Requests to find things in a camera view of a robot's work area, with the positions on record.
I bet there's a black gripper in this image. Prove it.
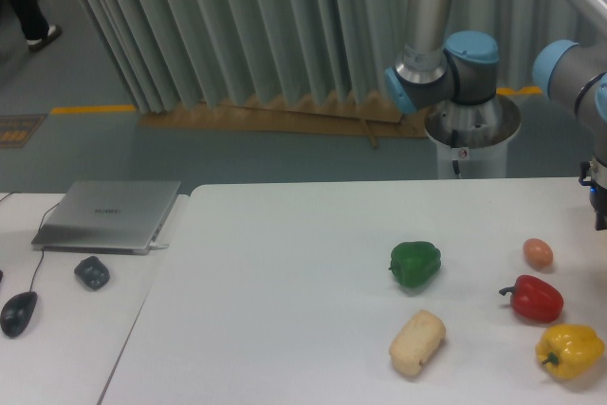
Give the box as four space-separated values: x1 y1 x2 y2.
579 160 606 230

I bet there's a yellow bell pepper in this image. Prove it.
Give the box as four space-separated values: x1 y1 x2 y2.
535 323 605 380

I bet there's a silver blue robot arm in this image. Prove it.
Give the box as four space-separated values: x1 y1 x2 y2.
384 0 606 230

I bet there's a red bell pepper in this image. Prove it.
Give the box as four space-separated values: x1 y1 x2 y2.
499 275 564 323

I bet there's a green bell pepper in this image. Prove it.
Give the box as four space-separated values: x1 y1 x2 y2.
389 241 441 289

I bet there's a brown egg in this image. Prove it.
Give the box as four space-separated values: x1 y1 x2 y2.
523 238 554 269

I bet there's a brown cardboard sheet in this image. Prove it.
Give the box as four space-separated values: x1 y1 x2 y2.
138 91 429 148

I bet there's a beige bread loaf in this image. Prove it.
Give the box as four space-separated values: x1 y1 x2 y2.
389 310 447 377

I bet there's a pale green pleated curtain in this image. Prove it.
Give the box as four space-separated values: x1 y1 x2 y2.
54 0 607 115

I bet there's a silver closed laptop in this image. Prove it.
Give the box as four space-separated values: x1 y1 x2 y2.
31 180 181 254

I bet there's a white side table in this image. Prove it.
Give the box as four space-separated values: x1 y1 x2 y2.
1 193 188 404

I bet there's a black computer mouse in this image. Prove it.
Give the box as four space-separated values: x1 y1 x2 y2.
1 291 38 339

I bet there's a person's leg and shoe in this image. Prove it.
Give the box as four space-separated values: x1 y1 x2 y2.
8 0 63 52

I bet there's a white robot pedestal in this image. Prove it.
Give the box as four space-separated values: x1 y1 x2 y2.
425 95 521 179

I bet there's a black mouse cable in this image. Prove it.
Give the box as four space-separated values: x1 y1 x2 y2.
0 192 63 293

